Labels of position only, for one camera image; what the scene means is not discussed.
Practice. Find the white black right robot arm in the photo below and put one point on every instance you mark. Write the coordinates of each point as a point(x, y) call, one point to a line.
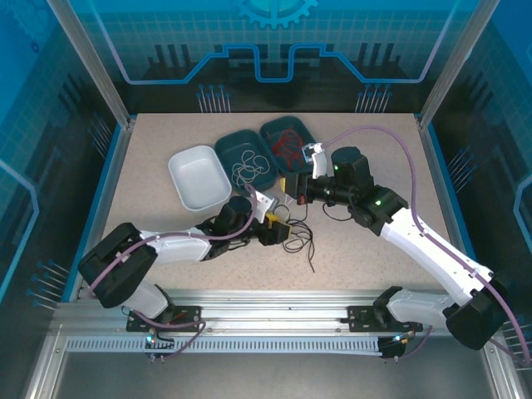
point(415, 249)

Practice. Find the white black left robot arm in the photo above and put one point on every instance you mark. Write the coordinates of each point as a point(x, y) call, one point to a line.
point(178, 245)

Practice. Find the white plastic bin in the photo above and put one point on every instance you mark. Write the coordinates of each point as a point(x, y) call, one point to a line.
point(199, 178)

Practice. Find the teal plastic bin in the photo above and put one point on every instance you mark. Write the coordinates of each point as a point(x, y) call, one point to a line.
point(232, 141)
point(287, 122)

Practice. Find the black controller box with LED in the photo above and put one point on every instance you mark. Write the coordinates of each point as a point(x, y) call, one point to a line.
point(392, 347)
point(160, 347)

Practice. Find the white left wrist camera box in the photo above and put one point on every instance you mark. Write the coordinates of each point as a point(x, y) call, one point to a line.
point(262, 203)

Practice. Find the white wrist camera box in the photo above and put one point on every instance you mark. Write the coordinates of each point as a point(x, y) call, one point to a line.
point(320, 164)
point(262, 203)

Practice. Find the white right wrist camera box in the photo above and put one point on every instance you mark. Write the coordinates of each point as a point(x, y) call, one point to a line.
point(320, 164)

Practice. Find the aluminium side rail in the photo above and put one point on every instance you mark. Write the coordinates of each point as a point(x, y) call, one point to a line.
point(431, 145)
point(115, 174)

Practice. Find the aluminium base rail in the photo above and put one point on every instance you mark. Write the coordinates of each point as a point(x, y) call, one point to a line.
point(270, 316)

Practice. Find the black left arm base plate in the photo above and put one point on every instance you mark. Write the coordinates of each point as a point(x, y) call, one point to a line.
point(189, 318)

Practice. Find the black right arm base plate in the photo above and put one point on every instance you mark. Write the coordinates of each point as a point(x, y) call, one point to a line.
point(361, 318)

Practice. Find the aluminium frame post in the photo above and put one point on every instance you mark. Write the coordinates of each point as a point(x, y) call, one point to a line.
point(453, 62)
point(96, 62)

